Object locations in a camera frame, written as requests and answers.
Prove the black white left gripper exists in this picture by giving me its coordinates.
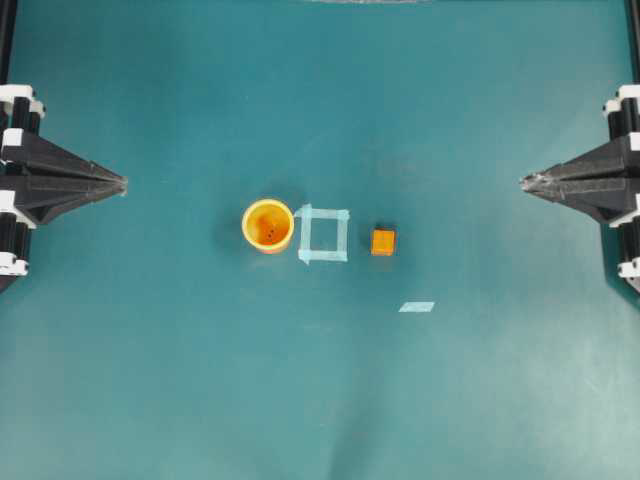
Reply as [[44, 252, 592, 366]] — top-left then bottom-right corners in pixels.
[[1, 84, 128, 293]]

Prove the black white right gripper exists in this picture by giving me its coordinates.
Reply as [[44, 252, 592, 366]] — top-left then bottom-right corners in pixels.
[[519, 83, 640, 296]]

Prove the orange cube block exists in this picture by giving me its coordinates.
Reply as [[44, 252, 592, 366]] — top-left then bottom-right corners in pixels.
[[370, 228, 397, 256]]

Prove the orange yellow plastic cup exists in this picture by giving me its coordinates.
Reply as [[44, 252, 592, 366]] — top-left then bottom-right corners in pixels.
[[241, 198, 295, 254]]

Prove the light blue tape strip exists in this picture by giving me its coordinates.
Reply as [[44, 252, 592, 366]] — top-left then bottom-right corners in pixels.
[[398, 301, 435, 313]]

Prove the light blue tape square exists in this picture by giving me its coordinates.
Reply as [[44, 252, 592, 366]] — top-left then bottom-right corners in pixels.
[[295, 203, 350, 265]]

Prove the black left frame post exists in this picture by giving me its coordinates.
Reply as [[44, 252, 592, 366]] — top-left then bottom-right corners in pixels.
[[0, 0, 18, 84]]

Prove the black frame post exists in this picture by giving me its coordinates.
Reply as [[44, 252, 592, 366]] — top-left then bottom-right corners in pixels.
[[624, 0, 640, 84], [0, 0, 18, 84]]

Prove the black right frame post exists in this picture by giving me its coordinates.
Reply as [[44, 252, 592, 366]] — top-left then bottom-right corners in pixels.
[[624, 0, 640, 84]]

